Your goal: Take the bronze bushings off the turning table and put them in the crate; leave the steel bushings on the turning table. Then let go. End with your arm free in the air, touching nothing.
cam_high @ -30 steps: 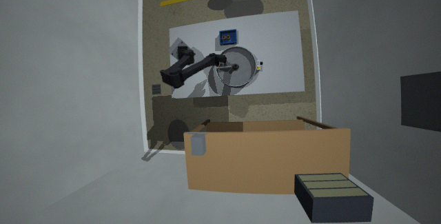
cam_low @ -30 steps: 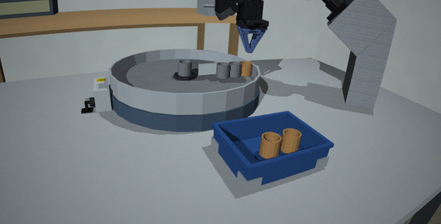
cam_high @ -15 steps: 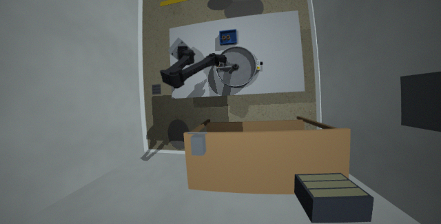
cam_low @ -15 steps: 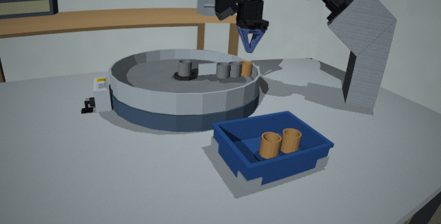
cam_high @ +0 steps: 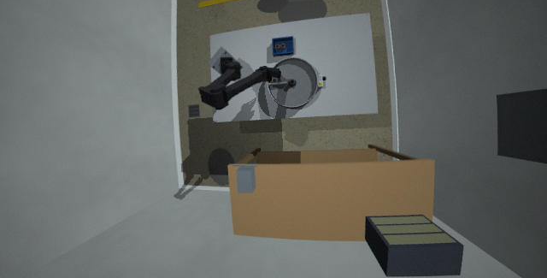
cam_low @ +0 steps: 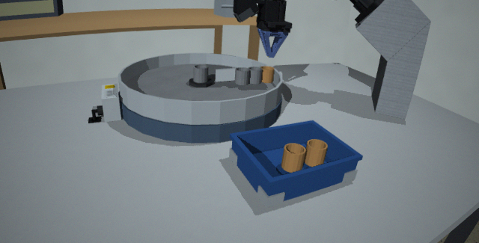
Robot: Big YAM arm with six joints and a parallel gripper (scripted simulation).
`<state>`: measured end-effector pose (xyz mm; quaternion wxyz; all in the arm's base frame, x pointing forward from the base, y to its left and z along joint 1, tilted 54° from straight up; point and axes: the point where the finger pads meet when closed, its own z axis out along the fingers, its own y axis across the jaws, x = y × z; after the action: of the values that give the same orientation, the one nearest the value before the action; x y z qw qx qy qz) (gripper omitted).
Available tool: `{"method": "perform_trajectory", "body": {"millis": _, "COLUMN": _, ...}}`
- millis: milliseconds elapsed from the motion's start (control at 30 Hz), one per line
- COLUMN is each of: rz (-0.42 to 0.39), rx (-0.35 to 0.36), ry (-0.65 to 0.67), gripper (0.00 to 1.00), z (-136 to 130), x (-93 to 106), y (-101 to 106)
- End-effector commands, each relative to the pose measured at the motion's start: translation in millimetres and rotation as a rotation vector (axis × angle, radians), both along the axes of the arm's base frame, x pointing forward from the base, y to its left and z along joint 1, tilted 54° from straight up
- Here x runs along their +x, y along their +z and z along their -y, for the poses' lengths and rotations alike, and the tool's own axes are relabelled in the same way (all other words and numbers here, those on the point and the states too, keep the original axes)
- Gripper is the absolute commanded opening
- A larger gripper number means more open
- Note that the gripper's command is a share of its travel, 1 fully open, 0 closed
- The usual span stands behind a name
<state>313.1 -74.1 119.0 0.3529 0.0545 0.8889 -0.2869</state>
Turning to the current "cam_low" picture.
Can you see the blue crate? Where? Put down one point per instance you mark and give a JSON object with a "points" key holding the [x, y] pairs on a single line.
{"points": [[272, 183]]}

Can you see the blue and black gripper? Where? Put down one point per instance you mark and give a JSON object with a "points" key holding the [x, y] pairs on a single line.
{"points": [[279, 30]]}

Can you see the grey metal ring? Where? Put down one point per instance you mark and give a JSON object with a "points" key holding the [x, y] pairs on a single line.
{"points": [[255, 75], [200, 73], [242, 76]]}

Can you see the bronze bushing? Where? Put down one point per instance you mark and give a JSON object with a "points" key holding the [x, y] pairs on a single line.
{"points": [[313, 156], [293, 157], [267, 75]]}

